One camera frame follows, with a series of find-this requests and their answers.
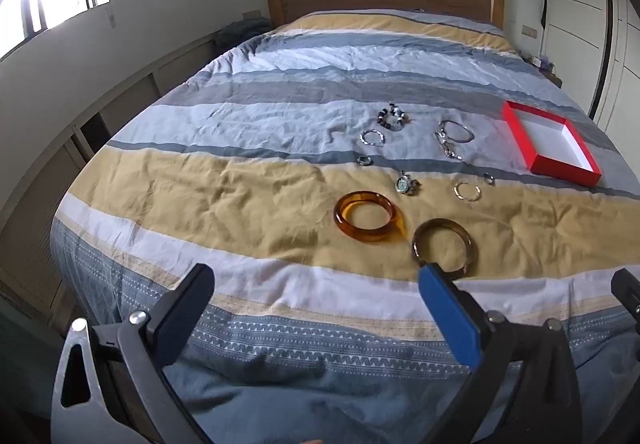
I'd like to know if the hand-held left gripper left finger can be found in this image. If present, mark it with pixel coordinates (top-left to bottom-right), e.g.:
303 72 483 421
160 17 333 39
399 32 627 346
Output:
50 263 216 444

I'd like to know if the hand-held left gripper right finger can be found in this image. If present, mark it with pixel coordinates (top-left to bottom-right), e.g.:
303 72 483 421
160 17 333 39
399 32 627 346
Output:
417 263 583 444

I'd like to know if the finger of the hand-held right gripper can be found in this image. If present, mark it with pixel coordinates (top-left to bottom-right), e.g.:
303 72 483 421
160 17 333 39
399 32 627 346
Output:
611 268 640 325

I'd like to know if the dark brown bangle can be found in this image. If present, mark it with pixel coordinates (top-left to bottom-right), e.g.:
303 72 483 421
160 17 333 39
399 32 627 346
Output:
411 219 479 281

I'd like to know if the thin silver hoop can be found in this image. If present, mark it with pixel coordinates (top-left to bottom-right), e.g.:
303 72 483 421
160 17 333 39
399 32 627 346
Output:
453 181 481 202

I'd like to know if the small silver charm watch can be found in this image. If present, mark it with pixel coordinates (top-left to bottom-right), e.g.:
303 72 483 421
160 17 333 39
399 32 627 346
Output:
395 170 422 196

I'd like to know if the amber bangle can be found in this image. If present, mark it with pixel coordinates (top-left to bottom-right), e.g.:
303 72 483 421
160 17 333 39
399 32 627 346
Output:
333 191 407 241

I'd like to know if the silver chain bracelet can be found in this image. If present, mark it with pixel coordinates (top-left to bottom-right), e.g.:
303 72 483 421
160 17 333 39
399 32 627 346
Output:
438 133 464 161

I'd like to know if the red cardboard box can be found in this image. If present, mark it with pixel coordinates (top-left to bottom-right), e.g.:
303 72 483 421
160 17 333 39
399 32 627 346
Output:
501 100 602 187

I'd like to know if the engraved silver bangle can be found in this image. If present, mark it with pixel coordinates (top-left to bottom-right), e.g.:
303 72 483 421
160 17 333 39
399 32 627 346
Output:
439 120 475 143

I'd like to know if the beaded bracelet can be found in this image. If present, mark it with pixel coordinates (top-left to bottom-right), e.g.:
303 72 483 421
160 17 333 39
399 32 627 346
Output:
377 102 412 132

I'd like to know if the window-side cabinet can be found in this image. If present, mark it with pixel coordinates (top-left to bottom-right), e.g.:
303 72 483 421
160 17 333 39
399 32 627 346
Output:
0 31 221 305

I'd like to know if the wooden nightstand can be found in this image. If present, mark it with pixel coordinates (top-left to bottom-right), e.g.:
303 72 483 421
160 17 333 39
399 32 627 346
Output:
520 51 563 88

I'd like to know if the striped bed with wooden headboard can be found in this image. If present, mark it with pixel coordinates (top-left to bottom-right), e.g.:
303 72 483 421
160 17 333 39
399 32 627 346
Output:
50 8 640 444

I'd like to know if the dark cloth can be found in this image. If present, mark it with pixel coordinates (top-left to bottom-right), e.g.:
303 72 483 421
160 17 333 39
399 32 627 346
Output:
215 18 273 57

